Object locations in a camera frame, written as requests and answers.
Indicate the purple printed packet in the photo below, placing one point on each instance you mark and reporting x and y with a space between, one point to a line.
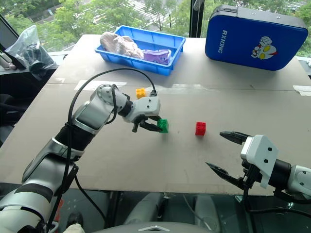
156 56

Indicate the yellow toy brick cube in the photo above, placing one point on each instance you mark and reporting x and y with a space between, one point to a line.
140 93

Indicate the blue case with cartoon print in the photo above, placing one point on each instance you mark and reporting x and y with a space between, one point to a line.
252 36

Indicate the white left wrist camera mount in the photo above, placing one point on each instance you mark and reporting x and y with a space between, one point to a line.
148 105

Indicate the clear plastic bag with dark items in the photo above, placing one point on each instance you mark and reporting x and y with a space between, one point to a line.
31 48

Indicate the gray robot torso with chevron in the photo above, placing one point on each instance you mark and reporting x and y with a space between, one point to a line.
155 228

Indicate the beige plush in plastic bag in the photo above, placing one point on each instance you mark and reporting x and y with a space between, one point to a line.
121 44

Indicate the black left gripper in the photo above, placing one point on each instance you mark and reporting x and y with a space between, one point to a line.
139 122

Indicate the black side desk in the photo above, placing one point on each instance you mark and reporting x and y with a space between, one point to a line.
19 82

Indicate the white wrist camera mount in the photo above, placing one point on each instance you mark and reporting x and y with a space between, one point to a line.
148 105
261 153

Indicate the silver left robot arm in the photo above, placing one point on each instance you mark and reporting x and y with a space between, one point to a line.
90 114

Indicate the dark window frame post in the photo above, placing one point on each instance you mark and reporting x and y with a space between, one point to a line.
195 17

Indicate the blue plastic bin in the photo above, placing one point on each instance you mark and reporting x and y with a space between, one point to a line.
155 38

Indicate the green toy brick cube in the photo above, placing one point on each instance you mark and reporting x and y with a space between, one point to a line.
164 126

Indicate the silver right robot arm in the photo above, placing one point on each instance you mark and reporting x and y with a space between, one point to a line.
300 179

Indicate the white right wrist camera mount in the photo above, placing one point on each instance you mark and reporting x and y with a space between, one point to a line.
261 153

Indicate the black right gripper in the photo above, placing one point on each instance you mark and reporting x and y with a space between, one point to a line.
251 176

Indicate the red toy brick cube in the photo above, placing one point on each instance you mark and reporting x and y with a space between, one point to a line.
200 128

